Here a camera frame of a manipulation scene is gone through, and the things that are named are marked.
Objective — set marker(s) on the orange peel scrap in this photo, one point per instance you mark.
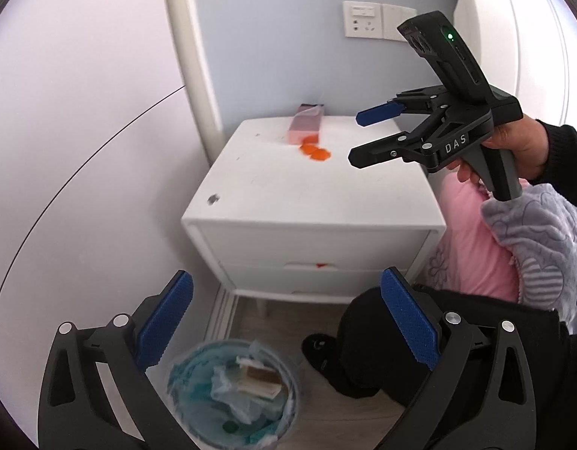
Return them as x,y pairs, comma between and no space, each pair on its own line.
309,147
322,154

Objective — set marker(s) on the white wardrobe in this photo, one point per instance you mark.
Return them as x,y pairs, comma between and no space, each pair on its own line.
82,150

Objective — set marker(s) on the person's leg in black trousers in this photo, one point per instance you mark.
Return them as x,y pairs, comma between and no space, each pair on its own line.
363,361

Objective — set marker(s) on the white nightstand drawer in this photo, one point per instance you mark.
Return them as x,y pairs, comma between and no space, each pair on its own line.
311,280
311,243

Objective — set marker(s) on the white nightstand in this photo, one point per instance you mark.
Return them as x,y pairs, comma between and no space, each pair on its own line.
316,187

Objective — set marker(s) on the clear plastic bag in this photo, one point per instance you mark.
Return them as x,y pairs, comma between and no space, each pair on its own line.
227,389

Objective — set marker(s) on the teal bin liner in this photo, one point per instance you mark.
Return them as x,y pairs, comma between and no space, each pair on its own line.
190,384

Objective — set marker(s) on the white bed headboard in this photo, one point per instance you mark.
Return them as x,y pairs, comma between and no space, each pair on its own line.
518,33

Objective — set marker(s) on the black shoe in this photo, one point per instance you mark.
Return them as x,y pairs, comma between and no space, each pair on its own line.
319,351

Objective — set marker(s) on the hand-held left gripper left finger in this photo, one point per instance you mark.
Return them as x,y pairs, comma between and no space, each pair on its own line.
169,309

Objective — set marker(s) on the person's right hand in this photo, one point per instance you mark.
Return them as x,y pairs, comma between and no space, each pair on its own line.
522,150

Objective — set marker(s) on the person's right forearm black sleeve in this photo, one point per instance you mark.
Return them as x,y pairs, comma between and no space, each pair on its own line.
567,150

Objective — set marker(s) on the lilac patterned blanket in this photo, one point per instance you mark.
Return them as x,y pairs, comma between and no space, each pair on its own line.
546,243

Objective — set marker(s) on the round grey trash bin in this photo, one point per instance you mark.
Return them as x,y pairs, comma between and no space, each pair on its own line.
288,384

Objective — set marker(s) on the white wall socket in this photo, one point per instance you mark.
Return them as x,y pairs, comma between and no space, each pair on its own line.
362,18

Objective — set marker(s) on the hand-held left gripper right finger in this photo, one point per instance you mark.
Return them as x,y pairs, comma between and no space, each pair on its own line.
408,311

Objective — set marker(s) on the pink pillow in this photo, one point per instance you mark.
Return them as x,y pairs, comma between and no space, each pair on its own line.
466,243

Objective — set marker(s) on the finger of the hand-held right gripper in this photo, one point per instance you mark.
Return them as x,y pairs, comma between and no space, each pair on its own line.
377,113
377,152

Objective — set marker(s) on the pink packet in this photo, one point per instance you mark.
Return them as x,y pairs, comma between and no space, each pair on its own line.
304,124

